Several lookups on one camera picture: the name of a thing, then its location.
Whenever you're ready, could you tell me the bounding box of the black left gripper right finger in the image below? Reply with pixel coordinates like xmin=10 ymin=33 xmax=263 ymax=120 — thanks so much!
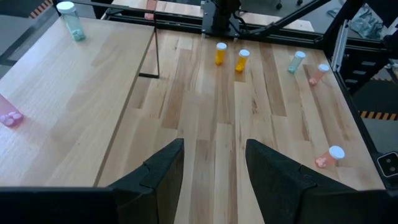
xmin=244 ymin=138 xmax=357 ymax=224

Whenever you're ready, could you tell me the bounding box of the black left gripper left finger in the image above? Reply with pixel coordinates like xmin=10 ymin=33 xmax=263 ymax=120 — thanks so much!
xmin=107 ymin=138 xmax=185 ymax=224

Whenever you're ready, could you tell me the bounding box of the coral pill bottle white cap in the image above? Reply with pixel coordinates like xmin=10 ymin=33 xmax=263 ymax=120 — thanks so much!
xmin=144 ymin=0 xmax=159 ymax=21
xmin=314 ymin=145 xmax=346 ymax=169
xmin=308 ymin=63 xmax=330 ymax=86

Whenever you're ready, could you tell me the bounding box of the teal pill bottle white cap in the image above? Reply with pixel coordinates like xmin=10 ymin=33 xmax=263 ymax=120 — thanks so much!
xmin=56 ymin=1 xmax=87 ymax=42
xmin=287 ymin=50 xmax=307 ymax=74

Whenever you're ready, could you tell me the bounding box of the orange pill bottle white cap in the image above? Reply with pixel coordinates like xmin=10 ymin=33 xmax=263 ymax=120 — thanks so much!
xmin=234 ymin=49 xmax=251 ymax=73
xmin=215 ymin=42 xmax=228 ymax=66

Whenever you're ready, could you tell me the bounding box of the pink pill bottle white cap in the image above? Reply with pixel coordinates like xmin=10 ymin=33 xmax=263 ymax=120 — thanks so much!
xmin=0 ymin=93 xmax=25 ymax=129

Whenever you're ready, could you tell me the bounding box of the yellow black striped tape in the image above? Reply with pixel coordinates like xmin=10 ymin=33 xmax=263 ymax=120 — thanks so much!
xmin=359 ymin=110 xmax=398 ymax=121

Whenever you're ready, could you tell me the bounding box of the office chair base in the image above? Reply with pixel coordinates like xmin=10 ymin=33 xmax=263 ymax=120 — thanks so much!
xmin=275 ymin=0 xmax=304 ymax=10

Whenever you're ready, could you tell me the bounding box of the grey cloth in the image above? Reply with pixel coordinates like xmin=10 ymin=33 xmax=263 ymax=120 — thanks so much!
xmin=326 ymin=6 xmax=388 ymax=41

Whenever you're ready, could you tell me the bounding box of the black mat striped edge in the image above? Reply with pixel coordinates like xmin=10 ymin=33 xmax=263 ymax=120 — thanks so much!
xmin=29 ymin=0 xmax=53 ymax=19

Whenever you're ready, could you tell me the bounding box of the grey table-level camera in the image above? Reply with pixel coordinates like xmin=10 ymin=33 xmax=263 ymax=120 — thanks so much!
xmin=376 ymin=151 xmax=398 ymax=179

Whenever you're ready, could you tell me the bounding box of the wooden shelf black metal frame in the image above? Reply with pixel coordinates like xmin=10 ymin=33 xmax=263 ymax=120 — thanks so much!
xmin=0 ymin=17 xmax=161 ymax=187

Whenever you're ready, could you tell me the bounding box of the silver aluminium bracket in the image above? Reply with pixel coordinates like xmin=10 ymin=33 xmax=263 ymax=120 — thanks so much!
xmin=330 ymin=18 xmax=349 ymax=73

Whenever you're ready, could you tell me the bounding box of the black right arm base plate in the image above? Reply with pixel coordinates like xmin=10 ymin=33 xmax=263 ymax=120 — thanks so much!
xmin=201 ymin=1 xmax=249 ymax=37

